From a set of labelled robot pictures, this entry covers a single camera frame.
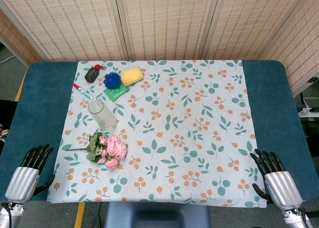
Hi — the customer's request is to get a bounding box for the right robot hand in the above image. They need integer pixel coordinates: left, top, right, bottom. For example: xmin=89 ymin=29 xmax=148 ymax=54
xmin=249 ymin=149 xmax=304 ymax=211

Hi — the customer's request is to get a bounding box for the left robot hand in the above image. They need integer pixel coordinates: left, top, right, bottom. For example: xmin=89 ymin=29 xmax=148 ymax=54
xmin=4 ymin=143 xmax=56 ymax=204

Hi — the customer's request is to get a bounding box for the pink artificial flower bouquet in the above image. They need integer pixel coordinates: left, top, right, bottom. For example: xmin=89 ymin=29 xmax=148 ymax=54
xmin=65 ymin=132 xmax=128 ymax=170

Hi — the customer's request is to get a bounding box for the clear glass vase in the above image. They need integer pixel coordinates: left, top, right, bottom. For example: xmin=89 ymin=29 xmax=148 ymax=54
xmin=87 ymin=99 xmax=119 ymax=133

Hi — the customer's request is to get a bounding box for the blue table cover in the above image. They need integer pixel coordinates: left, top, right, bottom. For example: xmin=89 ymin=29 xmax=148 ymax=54
xmin=0 ymin=60 xmax=319 ymax=204

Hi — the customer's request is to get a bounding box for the red-capped marker pen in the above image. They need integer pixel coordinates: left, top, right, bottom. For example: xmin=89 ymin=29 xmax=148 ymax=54
xmin=72 ymin=83 xmax=95 ymax=101

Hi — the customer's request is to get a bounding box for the green packet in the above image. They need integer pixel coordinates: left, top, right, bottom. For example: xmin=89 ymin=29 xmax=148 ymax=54
xmin=104 ymin=84 xmax=129 ymax=102

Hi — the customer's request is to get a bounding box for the black bottle with red cap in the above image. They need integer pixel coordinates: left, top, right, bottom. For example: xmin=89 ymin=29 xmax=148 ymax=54
xmin=84 ymin=64 xmax=104 ymax=84

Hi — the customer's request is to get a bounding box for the blue chair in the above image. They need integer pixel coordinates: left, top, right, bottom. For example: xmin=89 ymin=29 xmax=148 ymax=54
xmin=104 ymin=202 xmax=210 ymax=228

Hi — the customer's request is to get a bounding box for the floral patterned tablecloth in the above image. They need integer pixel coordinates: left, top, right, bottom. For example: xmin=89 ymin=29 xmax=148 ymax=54
xmin=46 ymin=60 xmax=267 ymax=209

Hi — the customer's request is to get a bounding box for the blue grape-shaped toy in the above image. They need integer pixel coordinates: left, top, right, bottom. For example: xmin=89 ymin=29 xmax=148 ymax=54
xmin=103 ymin=72 xmax=122 ymax=90

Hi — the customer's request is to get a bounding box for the yellow sponge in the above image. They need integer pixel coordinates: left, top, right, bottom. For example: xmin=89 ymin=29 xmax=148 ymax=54
xmin=120 ymin=66 xmax=145 ymax=87

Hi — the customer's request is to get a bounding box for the bamboo folding screen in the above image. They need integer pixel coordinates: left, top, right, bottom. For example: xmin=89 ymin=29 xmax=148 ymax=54
xmin=0 ymin=0 xmax=319 ymax=97

